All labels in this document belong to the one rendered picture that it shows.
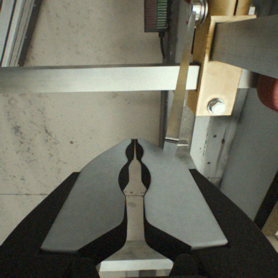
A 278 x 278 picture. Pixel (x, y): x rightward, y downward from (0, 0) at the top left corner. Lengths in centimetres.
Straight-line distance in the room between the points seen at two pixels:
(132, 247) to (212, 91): 26
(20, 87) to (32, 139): 118
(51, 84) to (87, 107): 95
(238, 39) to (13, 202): 196
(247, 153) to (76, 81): 48
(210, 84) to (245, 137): 36
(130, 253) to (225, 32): 31
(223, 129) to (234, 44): 42
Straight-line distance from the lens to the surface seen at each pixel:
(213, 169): 68
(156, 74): 24
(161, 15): 40
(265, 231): 48
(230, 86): 26
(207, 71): 24
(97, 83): 24
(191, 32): 18
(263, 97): 27
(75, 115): 125
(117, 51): 110
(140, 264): 32
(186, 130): 46
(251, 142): 56
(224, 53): 21
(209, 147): 61
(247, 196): 60
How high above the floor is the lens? 110
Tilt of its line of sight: 60 degrees down
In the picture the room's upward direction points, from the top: 177 degrees clockwise
